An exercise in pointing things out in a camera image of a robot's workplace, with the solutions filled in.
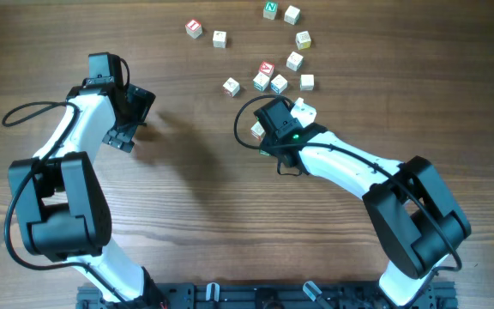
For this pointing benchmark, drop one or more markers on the yellow edged wooden block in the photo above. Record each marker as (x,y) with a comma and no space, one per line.
(303,40)

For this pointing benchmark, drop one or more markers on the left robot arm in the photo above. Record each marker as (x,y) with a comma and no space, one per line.
(58,216)

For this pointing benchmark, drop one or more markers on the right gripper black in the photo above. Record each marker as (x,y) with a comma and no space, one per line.
(272,136)

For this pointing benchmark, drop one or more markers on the white number 2 block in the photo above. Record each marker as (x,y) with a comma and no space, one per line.
(219,39)

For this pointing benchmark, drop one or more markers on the blue edged picture block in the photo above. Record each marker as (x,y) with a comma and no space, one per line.
(279,84)

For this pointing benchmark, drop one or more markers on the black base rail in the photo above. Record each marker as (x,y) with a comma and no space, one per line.
(439,295)

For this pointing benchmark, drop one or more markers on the red A letter block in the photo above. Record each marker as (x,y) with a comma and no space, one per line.
(266,68)

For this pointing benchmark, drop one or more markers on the red Y letter block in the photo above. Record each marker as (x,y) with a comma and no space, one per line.
(257,131)

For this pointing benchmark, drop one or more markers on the plain white wooden block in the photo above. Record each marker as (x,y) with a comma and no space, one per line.
(292,15)

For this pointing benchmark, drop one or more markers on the green brown circle block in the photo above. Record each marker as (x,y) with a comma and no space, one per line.
(263,152)

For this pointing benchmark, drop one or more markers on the white block behind finger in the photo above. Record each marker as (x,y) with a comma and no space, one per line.
(294,61)

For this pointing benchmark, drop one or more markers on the red I letter block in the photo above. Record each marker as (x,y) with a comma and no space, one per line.
(193,28)

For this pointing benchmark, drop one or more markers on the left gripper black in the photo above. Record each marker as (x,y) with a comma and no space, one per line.
(137,110)

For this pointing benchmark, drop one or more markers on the green N letter block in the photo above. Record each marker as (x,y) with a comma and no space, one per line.
(270,10)

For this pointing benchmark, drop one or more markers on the plain beige wooden block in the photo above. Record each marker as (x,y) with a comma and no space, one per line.
(307,82)

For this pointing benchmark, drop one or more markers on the green edged picture block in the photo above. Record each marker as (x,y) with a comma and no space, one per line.
(261,81)

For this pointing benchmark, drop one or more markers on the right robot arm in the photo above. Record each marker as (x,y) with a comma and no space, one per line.
(417,220)

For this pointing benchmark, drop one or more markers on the red O letter block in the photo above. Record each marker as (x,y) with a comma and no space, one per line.
(231,87)

